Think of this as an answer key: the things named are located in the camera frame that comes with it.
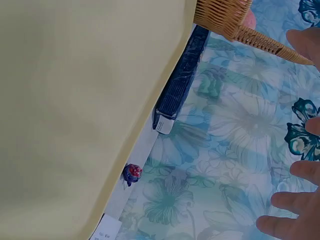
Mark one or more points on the person's right hand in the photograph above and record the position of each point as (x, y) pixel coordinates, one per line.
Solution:
(306, 202)

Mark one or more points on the dark blue box white label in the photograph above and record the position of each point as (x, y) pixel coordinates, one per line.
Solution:
(182, 80)
(107, 228)

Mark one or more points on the small red and blue object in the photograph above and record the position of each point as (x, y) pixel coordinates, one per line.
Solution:
(132, 173)

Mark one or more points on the pink round object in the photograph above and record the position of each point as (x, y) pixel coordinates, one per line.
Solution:
(250, 20)

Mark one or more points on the woven wicker basket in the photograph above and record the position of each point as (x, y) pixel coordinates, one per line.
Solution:
(222, 18)

